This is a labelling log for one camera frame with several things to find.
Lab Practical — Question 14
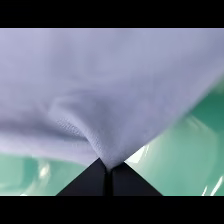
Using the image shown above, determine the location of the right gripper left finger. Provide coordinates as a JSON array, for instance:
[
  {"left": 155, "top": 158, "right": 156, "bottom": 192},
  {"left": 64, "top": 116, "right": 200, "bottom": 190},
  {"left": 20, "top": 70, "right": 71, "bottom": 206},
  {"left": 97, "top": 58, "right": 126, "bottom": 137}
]
[{"left": 55, "top": 157, "right": 108, "bottom": 197}]

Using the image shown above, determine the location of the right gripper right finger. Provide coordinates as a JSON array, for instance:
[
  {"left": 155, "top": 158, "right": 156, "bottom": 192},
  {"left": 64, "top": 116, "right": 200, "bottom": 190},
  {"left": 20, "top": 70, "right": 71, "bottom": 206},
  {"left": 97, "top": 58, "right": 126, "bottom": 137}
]
[{"left": 109, "top": 161, "right": 164, "bottom": 197}]

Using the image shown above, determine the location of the pale lilac shirt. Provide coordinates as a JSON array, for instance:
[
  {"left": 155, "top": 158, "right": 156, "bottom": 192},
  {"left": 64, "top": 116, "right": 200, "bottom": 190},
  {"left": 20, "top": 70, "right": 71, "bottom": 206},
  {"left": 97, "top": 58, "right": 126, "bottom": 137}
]
[{"left": 0, "top": 27, "right": 224, "bottom": 172}]

